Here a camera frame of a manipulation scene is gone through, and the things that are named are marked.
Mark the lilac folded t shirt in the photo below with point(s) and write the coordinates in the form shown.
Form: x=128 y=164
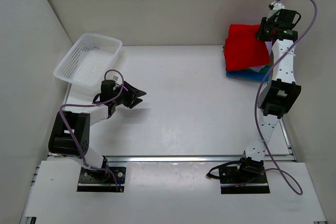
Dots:
x=259 y=68

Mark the blue folded t shirt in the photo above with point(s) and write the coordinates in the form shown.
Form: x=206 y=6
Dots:
x=246 y=75

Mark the green folded t shirt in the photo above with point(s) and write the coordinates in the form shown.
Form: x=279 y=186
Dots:
x=264 y=70

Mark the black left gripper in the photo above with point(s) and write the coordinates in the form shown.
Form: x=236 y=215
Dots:
x=127 y=94

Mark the white plastic basket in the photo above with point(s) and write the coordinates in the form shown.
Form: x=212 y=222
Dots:
x=87 y=60

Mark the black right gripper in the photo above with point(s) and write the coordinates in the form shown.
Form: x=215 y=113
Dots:
x=262 y=31

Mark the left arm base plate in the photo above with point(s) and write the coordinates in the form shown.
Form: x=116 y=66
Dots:
x=95 y=181

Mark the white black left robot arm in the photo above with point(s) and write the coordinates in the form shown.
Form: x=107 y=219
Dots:
x=70 y=136

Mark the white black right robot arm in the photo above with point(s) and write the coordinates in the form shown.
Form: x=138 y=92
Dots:
x=275 y=94

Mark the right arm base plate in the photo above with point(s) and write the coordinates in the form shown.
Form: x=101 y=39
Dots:
x=233 y=182

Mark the red t shirt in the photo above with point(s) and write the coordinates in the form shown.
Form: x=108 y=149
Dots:
x=242 y=50

